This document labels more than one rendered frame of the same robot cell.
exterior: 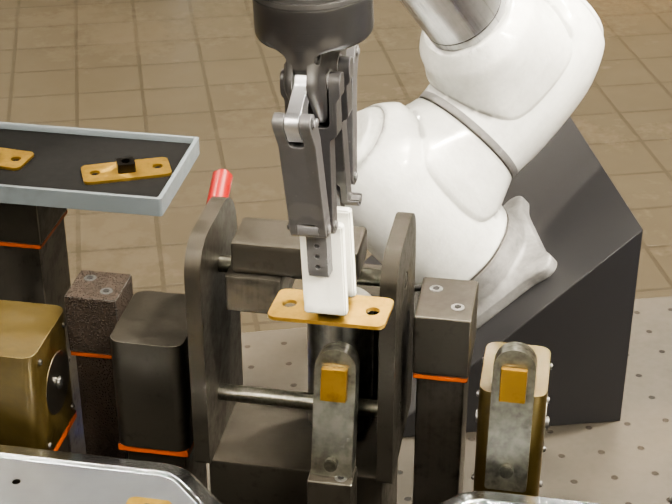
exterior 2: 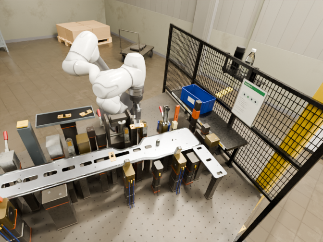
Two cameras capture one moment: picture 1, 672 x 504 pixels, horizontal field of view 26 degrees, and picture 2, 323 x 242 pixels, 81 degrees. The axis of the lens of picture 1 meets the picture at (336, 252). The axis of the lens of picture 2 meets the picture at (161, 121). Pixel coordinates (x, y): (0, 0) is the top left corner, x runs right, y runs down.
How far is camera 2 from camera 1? 53 cm
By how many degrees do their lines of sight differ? 34
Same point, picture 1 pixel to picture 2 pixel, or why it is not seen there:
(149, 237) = (40, 111)
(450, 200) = (115, 102)
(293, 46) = (137, 101)
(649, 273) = not seen: hidden behind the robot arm
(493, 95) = not seen: hidden behind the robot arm
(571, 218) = (126, 100)
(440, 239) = (114, 107)
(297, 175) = (138, 114)
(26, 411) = (88, 147)
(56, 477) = (97, 153)
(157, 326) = (100, 131)
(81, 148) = (76, 111)
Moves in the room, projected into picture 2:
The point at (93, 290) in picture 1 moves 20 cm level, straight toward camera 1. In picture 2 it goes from (90, 129) to (106, 145)
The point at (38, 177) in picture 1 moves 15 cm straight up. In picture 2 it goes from (74, 117) to (70, 99)
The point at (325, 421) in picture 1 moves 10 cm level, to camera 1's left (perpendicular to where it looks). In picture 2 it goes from (125, 136) to (113, 140)
